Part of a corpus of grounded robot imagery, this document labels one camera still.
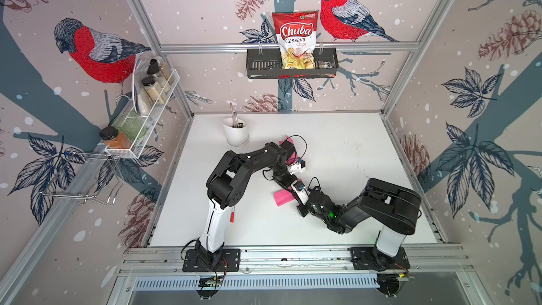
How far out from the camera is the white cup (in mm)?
992

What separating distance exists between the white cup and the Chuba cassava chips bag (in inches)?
14.7

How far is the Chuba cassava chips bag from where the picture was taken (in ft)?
2.65
